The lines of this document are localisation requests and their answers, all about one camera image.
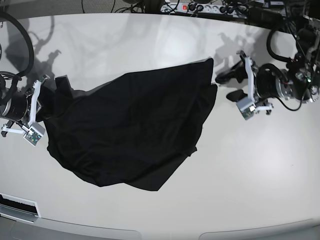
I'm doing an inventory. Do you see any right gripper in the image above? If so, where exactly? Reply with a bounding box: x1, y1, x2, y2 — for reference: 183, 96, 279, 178
0, 89, 42, 123

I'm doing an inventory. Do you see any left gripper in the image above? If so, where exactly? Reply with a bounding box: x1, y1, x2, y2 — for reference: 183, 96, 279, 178
215, 62, 294, 102

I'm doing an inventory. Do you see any black t-shirt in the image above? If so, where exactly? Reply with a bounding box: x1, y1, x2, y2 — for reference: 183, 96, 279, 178
37, 57, 218, 192

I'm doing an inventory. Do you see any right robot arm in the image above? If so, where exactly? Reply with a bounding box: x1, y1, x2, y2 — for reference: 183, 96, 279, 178
0, 12, 43, 126

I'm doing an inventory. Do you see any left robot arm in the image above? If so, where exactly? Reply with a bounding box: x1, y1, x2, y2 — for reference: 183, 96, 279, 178
215, 15, 320, 120

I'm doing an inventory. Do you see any white power strip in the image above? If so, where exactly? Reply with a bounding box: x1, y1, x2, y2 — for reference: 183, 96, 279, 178
160, 1, 249, 18

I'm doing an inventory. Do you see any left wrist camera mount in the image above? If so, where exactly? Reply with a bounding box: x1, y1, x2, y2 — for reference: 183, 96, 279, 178
236, 49, 274, 121

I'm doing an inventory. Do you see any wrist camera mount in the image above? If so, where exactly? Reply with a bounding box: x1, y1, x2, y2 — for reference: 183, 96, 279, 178
236, 49, 274, 121
0, 74, 51, 147

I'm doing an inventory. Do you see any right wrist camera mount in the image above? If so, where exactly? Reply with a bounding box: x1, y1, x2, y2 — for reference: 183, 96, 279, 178
0, 74, 51, 147

